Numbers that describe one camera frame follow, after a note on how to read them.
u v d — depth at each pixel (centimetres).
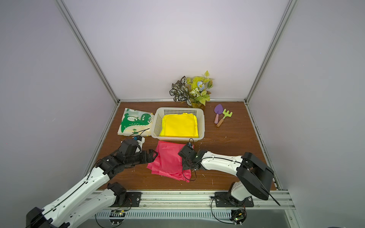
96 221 66
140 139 73
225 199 71
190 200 75
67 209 42
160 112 102
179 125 100
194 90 95
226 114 110
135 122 100
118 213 72
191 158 64
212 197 73
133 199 73
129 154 60
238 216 70
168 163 82
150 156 69
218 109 114
